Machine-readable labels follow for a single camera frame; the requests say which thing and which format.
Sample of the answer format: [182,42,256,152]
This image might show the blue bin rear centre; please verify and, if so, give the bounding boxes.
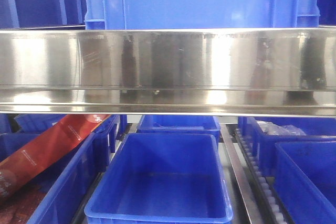
[137,115,221,144]

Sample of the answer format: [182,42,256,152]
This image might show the blue bin rear left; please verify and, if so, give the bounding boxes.
[14,114,127,136]

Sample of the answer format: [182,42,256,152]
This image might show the empty blue bin centre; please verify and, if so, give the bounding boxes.
[85,133,233,223]

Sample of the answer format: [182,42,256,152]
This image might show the stainless steel shelf rack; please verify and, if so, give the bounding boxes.
[1,27,335,117]

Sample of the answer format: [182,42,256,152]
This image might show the blue bin rear right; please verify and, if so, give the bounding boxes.
[238,116,335,177]

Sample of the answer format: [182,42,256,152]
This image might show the large blue crate upper shelf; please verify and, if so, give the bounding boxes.
[85,0,320,29]

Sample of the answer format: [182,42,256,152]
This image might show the blue bin left with packaging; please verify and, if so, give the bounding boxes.
[1,115,119,223]

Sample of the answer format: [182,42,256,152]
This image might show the blue bin front right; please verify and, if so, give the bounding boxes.
[274,141,335,223]

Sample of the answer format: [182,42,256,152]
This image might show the clear plastic bag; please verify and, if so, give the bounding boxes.
[257,121,306,136]

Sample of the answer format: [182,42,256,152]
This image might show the red printed packaging box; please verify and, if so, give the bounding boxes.
[1,114,109,204]

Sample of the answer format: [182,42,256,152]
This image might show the roller track rail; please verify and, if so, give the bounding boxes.
[218,124,293,223]

